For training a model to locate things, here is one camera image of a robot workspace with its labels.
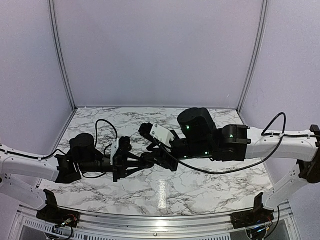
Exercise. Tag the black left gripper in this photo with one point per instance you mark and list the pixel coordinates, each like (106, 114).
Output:
(121, 169)

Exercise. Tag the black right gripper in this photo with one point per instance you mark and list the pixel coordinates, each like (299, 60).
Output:
(167, 163)

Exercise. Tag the black round disc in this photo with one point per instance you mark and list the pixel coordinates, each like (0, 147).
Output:
(147, 160)

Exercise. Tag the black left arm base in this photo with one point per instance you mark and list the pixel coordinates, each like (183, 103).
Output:
(54, 214)

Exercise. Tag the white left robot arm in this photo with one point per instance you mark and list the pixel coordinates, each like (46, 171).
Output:
(64, 168)

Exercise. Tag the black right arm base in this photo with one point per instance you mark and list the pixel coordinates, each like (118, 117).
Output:
(258, 215)

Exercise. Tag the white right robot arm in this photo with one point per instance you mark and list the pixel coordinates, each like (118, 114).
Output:
(235, 142)

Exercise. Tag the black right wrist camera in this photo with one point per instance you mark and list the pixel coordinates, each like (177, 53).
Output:
(145, 130)

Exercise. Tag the aluminium front rail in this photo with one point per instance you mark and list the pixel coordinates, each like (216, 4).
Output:
(103, 226)

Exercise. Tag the right aluminium frame post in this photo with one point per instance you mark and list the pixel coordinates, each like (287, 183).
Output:
(255, 55)

